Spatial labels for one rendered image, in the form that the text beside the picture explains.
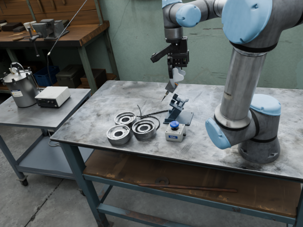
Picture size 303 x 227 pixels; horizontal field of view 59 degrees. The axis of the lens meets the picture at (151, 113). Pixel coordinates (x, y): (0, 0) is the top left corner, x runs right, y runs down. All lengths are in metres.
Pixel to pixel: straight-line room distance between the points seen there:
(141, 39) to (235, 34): 2.28
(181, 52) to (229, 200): 0.67
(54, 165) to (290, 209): 1.60
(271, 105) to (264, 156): 0.20
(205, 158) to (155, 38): 1.93
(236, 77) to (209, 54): 1.99
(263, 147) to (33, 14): 2.89
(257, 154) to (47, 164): 1.61
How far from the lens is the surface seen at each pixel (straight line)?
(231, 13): 0.67
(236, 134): 0.89
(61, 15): 3.17
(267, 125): 0.98
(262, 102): 0.98
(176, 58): 1.12
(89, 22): 2.98
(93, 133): 1.33
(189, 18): 0.97
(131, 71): 3.11
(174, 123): 1.14
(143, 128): 1.24
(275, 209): 1.27
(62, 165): 2.16
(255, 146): 1.04
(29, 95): 2.02
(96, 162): 1.54
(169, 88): 1.20
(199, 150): 1.12
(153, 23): 2.78
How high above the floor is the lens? 1.56
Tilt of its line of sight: 34 degrees down
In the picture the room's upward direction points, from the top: 10 degrees counter-clockwise
